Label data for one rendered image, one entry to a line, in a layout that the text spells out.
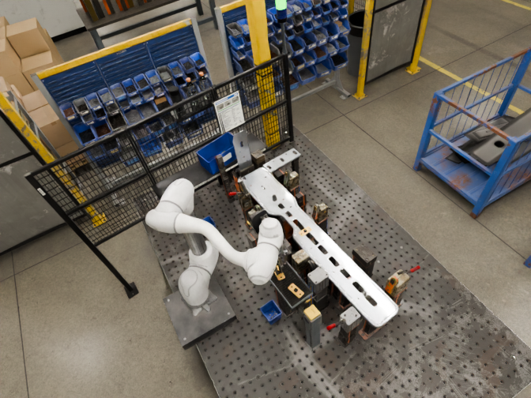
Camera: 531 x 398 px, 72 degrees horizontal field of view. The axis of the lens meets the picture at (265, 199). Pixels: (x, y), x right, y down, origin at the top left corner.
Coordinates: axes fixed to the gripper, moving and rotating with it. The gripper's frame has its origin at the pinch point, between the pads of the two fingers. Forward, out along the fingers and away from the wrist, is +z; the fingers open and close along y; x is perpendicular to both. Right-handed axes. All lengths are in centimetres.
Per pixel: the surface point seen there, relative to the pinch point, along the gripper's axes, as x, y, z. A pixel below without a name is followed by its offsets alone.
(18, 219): 199, -185, 77
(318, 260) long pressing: 6.4, 27.4, 23.4
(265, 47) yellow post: 141, 58, -41
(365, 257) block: -5, 52, 21
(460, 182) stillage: 62, 209, 107
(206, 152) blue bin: 121, -5, 12
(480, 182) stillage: 53, 224, 107
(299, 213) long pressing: 43, 33, 23
